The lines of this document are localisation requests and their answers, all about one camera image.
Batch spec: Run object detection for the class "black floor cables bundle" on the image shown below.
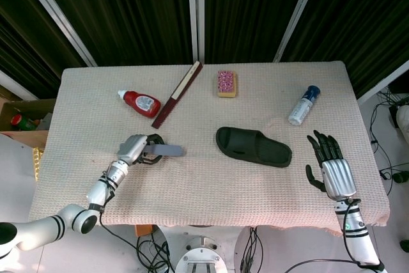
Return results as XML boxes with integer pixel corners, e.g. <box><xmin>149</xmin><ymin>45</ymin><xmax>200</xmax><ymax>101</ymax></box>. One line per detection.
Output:
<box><xmin>370</xmin><ymin>87</ymin><xmax>409</xmax><ymax>196</ymax></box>
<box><xmin>239</xmin><ymin>226</ymin><xmax>265</xmax><ymax>273</ymax></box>
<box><xmin>135</xmin><ymin>224</ymin><xmax>176</xmax><ymax>273</ymax></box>

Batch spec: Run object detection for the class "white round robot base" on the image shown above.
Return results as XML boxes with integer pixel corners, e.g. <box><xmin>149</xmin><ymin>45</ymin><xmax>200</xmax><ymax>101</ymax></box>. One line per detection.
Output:
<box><xmin>174</xmin><ymin>226</ymin><xmax>231</xmax><ymax>273</ymax></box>

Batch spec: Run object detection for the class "yellow patterned packet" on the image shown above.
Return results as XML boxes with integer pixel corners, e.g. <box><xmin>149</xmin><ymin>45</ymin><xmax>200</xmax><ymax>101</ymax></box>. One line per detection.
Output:
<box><xmin>31</xmin><ymin>146</ymin><xmax>45</xmax><ymax>182</ymax></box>

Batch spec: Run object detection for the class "dark red folded fan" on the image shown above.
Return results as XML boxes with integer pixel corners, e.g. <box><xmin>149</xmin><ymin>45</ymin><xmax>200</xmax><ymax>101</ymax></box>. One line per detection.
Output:
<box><xmin>151</xmin><ymin>61</ymin><xmax>204</xmax><ymax>130</ymax></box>

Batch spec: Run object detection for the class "grey brush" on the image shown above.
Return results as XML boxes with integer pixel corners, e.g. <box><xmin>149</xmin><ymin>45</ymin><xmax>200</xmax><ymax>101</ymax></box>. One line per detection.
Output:
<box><xmin>145</xmin><ymin>143</ymin><xmax>185</xmax><ymax>158</ymax></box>

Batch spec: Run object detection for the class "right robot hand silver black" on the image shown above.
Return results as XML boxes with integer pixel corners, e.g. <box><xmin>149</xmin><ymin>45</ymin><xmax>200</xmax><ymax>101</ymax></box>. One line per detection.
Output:
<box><xmin>305</xmin><ymin>130</ymin><xmax>357</xmax><ymax>201</ymax></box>

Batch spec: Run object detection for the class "red bottle white cap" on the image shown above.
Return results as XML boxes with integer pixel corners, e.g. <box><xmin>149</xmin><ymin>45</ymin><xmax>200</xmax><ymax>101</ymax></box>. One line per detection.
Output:
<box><xmin>117</xmin><ymin>90</ymin><xmax>162</xmax><ymax>119</ymax></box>

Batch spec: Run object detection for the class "black slipper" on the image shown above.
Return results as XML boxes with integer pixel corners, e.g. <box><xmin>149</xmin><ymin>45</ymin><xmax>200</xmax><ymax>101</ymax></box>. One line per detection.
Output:
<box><xmin>215</xmin><ymin>126</ymin><xmax>293</xmax><ymax>168</ymax></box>

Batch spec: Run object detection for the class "white frame post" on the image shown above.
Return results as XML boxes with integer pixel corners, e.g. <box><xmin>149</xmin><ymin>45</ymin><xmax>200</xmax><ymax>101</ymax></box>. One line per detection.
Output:
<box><xmin>14</xmin><ymin>0</ymin><xmax>98</xmax><ymax>68</ymax></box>
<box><xmin>357</xmin><ymin>67</ymin><xmax>409</xmax><ymax>105</ymax></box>
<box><xmin>187</xmin><ymin>0</ymin><xmax>206</xmax><ymax>65</ymax></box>
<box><xmin>273</xmin><ymin>0</ymin><xmax>325</xmax><ymax>63</ymax></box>
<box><xmin>0</xmin><ymin>70</ymin><xmax>39</xmax><ymax>101</ymax></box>

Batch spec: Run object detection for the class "yellow sponge pink patterned top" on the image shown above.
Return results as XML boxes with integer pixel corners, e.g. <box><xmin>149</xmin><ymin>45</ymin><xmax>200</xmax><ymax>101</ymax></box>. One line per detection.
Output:
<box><xmin>217</xmin><ymin>70</ymin><xmax>239</xmax><ymax>98</ymax></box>

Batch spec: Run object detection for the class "cardboard box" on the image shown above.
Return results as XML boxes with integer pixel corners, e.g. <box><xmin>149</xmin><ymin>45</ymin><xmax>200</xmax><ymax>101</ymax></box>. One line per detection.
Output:
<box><xmin>0</xmin><ymin>98</ymin><xmax>57</xmax><ymax>150</ymax></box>

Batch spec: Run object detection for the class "white spray can blue cap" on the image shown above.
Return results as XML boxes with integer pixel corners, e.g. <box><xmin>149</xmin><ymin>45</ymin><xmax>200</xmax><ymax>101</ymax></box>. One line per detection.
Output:
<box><xmin>288</xmin><ymin>85</ymin><xmax>321</xmax><ymax>127</ymax></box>

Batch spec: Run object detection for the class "orange block under table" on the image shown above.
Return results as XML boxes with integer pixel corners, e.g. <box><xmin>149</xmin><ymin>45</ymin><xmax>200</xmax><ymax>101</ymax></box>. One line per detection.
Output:
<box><xmin>135</xmin><ymin>224</ymin><xmax>153</xmax><ymax>238</ymax></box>

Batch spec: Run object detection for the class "beige waffle table cloth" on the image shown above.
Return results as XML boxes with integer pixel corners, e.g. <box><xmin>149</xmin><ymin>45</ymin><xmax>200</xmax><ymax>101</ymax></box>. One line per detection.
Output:
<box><xmin>28</xmin><ymin>61</ymin><xmax>390</xmax><ymax>234</ymax></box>

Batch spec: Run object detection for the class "green bottle red cap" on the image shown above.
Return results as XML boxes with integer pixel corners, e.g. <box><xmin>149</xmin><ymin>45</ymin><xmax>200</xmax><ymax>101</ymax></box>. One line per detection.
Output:
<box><xmin>11</xmin><ymin>113</ymin><xmax>40</xmax><ymax>132</ymax></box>

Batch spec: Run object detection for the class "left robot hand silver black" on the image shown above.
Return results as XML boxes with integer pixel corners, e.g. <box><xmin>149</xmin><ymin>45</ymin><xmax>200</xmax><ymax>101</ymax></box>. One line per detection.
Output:
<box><xmin>116</xmin><ymin>133</ymin><xmax>167</xmax><ymax>166</ymax></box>

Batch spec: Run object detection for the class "white rounded device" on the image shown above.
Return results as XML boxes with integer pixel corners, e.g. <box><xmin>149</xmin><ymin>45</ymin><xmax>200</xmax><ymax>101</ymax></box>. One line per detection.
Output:
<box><xmin>395</xmin><ymin>104</ymin><xmax>409</xmax><ymax>146</ymax></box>

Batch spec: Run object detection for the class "dark green curtain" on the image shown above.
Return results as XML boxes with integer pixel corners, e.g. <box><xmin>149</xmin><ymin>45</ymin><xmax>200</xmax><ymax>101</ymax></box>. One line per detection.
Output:
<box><xmin>0</xmin><ymin>0</ymin><xmax>409</xmax><ymax>100</ymax></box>

